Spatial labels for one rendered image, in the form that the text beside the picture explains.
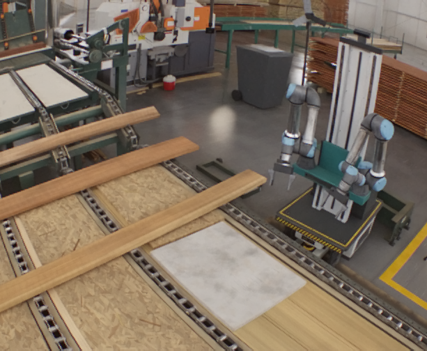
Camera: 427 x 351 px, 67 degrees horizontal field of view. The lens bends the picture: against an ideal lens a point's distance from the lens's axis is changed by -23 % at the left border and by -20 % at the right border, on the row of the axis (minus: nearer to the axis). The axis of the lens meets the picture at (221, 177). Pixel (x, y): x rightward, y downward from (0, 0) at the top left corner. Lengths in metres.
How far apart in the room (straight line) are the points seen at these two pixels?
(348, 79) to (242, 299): 1.79
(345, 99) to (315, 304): 1.64
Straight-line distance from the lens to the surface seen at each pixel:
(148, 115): 3.17
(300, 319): 1.70
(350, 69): 2.84
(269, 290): 1.77
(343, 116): 2.94
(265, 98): 5.98
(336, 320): 1.74
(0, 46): 7.06
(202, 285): 1.75
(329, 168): 3.02
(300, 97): 2.71
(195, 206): 2.15
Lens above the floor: 2.10
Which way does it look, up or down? 30 degrees down
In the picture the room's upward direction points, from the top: 5 degrees clockwise
